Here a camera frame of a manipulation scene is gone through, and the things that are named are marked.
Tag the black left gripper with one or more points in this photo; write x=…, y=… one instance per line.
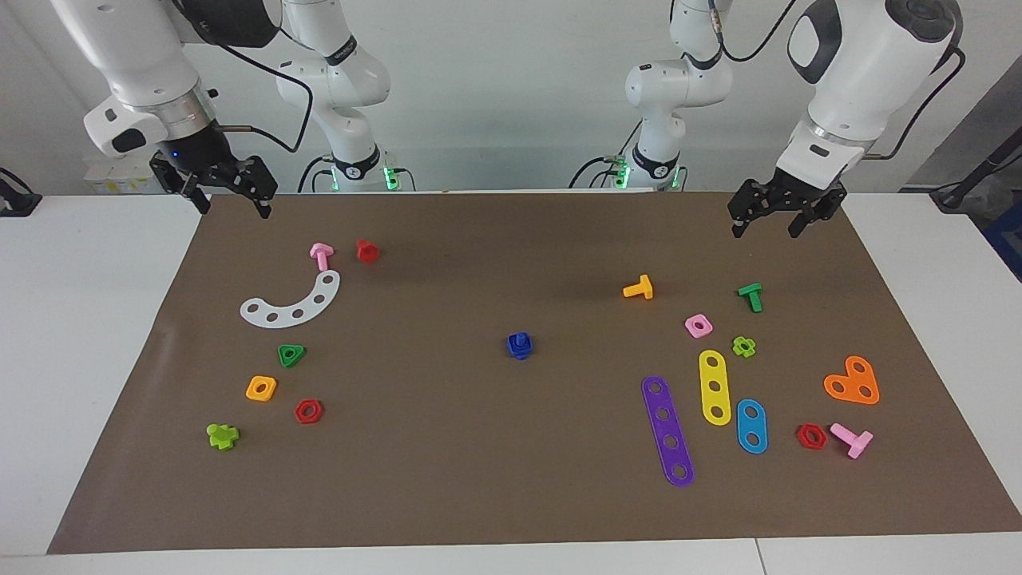
x=786, y=196

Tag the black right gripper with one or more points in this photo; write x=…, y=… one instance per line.
x=200, y=160

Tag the blue plastic bolt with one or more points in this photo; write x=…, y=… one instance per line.
x=520, y=339

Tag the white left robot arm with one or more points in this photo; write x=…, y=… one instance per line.
x=870, y=72

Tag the dark green plastic bolt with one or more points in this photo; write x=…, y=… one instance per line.
x=752, y=297

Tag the pink plastic bolt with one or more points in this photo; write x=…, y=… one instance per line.
x=322, y=257
x=854, y=442

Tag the white cardboard box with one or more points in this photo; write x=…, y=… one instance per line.
x=112, y=180

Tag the lime green flower nut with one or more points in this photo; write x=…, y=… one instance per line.
x=738, y=346

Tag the pink square nut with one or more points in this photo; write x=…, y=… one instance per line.
x=690, y=325

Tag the white curved five-hole plate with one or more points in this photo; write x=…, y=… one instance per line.
x=285, y=317

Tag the red plastic bolt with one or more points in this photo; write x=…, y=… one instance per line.
x=367, y=252

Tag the orange plastic bolt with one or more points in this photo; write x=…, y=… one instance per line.
x=639, y=289

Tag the yellow three-hole plate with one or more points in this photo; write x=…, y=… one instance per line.
x=713, y=373

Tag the green triangle nut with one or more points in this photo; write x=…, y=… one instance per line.
x=283, y=361

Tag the orange heart-shaped plate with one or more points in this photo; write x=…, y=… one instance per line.
x=851, y=383

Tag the orange square nut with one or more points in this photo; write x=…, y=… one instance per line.
x=251, y=390

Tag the black stand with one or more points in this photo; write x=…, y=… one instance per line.
x=970, y=180

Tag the blue two-hole plate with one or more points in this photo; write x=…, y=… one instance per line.
x=751, y=426

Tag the black table clamp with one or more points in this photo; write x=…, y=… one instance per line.
x=16, y=204

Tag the red hex nut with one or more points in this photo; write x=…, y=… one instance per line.
x=300, y=412
x=802, y=436

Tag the purple four-hole plate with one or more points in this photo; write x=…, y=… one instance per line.
x=667, y=428

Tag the blue crate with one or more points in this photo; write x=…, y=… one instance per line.
x=1010, y=239

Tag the lime green plastic bolt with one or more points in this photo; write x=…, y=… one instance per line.
x=221, y=438

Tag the brown table mat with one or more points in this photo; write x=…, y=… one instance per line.
x=479, y=447

